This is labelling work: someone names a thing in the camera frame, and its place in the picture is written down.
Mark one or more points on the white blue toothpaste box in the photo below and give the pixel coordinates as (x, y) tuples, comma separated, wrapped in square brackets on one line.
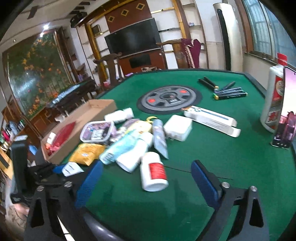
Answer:
[(214, 120)]

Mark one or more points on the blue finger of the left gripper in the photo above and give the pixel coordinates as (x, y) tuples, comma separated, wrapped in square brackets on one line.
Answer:
[(58, 169)]

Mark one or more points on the maroon cloth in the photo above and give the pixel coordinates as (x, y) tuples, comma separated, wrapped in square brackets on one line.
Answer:
[(191, 49)]

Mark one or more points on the yellow keychain case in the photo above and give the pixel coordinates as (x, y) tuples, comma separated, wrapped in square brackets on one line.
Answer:
[(143, 125)]

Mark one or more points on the wooden chair left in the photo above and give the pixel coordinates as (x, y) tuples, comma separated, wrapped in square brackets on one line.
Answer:
[(113, 66)]

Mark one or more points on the small white jar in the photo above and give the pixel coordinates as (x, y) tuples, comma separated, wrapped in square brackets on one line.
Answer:
[(51, 138)]

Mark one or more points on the white power adapter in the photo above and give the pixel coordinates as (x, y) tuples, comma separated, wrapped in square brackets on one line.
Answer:
[(178, 127)]

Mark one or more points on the black marker green cap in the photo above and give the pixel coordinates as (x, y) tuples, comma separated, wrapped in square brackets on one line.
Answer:
[(229, 92)]

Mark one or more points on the silver pink cream tube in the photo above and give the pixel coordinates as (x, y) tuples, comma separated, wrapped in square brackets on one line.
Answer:
[(159, 138)]

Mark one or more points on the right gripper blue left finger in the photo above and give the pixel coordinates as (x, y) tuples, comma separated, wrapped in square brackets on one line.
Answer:
[(88, 183)]

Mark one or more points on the white bottle red label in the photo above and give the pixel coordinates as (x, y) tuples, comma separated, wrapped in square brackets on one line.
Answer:
[(152, 172)]

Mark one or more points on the smartphone standing upright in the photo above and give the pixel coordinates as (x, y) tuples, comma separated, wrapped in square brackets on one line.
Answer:
[(285, 132)]

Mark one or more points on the black marker beige cap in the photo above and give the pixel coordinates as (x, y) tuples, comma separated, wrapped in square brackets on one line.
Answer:
[(211, 83)]

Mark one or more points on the brown cardboard box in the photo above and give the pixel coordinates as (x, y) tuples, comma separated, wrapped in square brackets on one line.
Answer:
[(93, 110)]

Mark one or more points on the black flat television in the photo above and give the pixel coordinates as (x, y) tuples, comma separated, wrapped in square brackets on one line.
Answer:
[(141, 36)]

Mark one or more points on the clear pink cosmetic pouch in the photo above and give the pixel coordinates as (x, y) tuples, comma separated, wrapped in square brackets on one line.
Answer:
[(97, 132)]

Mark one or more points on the white plastic bottle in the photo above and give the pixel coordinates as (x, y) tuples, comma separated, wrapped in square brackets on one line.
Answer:
[(131, 159)]

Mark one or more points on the black marker grey cap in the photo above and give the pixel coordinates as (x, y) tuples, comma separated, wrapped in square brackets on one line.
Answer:
[(203, 82)]

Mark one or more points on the round grey table centre panel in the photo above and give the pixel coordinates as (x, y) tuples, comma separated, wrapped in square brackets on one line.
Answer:
[(168, 99)]

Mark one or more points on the silver floral hand cream tube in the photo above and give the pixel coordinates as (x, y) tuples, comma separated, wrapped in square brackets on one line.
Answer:
[(117, 134)]

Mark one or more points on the wooden chair with maroon cloth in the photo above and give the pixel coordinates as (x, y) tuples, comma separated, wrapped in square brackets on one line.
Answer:
[(178, 52)]

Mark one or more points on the white bottle green label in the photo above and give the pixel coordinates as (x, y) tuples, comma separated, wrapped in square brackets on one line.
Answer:
[(119, 116)]

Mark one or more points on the yellow snack packet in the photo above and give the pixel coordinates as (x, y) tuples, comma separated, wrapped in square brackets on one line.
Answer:
[(86, 153)]

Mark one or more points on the red foil pouch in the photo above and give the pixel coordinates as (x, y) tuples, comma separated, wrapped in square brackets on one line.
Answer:
[(61, 137)]

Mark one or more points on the black marker dark cap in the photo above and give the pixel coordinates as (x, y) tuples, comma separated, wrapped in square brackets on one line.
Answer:
[(228, 90)]

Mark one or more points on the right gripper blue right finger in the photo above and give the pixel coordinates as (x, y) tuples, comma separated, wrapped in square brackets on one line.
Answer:
[(208, 184)]

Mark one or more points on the white liquor bottle red cap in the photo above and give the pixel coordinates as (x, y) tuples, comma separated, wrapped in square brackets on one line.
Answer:
[(274, 95)]

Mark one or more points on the black marker yellow cap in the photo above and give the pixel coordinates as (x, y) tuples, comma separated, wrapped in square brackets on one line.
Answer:
[(230, 95)]

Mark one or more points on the white tower air conditioner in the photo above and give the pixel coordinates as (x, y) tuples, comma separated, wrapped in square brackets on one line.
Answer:
[(231, 37)]

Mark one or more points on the blue pen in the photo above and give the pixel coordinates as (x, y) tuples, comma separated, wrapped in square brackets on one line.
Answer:
[(228, 86)]

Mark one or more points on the light blue tissue pack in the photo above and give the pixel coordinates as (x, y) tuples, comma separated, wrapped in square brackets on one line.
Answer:
[(120, 147)]

